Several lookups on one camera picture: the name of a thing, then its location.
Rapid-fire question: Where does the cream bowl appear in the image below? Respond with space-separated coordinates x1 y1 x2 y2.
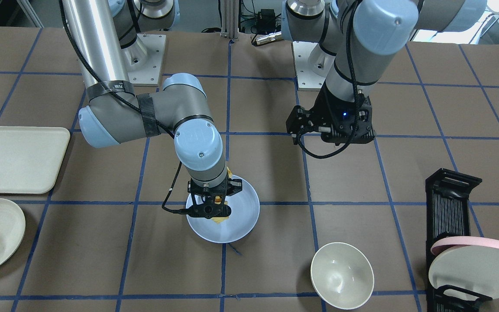
310 242 376 310

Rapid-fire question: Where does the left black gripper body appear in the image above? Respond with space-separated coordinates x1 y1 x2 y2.
286 86 376 145

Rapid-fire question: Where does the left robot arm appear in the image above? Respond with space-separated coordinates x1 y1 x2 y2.
281 0 487 146

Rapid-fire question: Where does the white plate in rack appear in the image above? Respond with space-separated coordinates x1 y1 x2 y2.
428 245 499 299

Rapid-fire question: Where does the pink plate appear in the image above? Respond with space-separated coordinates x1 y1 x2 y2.
430 236 499 256

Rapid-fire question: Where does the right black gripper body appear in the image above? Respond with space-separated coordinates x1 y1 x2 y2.
187 177 243 218

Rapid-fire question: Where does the striped yellow bread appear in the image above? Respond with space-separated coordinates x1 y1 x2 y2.
212 166 233 224

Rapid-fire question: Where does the black dish rack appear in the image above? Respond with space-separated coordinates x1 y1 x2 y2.
424 168 492 312

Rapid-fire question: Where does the cream rectangular tray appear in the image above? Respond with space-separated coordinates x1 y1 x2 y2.
0 126 71 194

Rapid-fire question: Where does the aluminium frame post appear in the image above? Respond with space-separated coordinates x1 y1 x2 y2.
218 0 241 43

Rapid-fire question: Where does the blue plate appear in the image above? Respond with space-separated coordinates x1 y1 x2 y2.
186 175 260 243

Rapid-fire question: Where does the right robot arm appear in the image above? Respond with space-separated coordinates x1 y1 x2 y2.
59 0 243 219

